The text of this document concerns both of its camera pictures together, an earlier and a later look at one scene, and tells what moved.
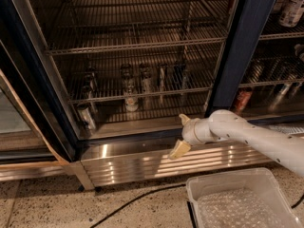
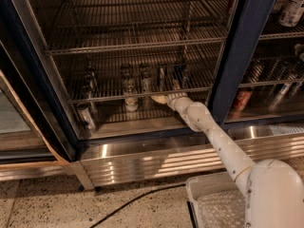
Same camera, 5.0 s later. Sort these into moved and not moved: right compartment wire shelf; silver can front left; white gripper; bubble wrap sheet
Moved: white gripper
Not moved: silver can front left; bubble wrap sheet; right compartment wire shelf
